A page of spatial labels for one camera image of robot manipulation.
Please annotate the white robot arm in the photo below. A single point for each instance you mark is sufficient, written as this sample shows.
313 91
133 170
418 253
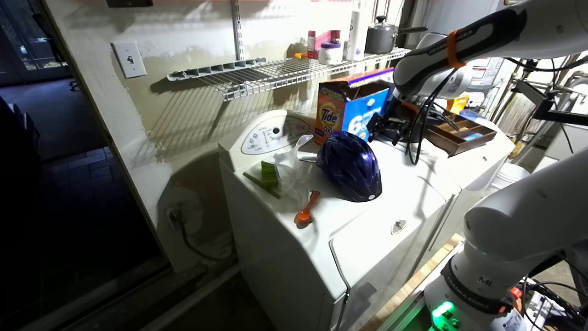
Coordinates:
552 30

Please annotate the metal shelf upright rail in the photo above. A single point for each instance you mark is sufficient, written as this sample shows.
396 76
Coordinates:
236 30

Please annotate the black metal stand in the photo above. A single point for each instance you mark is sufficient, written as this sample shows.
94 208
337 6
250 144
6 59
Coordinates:
554 113

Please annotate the white bottle pink cap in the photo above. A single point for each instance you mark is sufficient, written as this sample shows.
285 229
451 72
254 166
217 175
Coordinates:
335 36

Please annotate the green lit device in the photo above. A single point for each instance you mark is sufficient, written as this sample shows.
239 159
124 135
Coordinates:
443 315

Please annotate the white wall switch plate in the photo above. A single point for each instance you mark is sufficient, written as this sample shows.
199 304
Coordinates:
129 58

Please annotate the blue orange detergent box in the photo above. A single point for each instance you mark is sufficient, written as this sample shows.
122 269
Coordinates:
350 111

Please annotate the orange plastic spoon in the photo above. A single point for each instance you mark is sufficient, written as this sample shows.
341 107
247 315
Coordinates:
306 212

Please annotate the wooden plank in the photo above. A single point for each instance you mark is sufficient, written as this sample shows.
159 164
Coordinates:
416 278

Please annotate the white dryer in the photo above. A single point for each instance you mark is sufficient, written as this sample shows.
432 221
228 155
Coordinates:
478 162

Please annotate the white jar purple lid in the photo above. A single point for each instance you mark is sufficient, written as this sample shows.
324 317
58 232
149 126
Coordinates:
333 54

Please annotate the brown wooden tray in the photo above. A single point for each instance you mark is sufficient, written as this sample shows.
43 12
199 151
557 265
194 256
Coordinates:
460 131

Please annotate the small red-capped bottle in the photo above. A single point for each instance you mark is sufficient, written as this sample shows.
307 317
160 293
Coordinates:
311 45

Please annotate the black pot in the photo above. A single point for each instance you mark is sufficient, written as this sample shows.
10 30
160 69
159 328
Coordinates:
379 37

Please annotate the clear green-zip plastic bag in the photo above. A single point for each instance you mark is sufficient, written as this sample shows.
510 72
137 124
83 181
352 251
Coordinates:
273 175

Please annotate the small yellow container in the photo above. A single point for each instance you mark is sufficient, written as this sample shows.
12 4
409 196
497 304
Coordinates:
458 104

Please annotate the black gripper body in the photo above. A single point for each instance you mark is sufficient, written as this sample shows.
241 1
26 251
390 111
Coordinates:
388 126

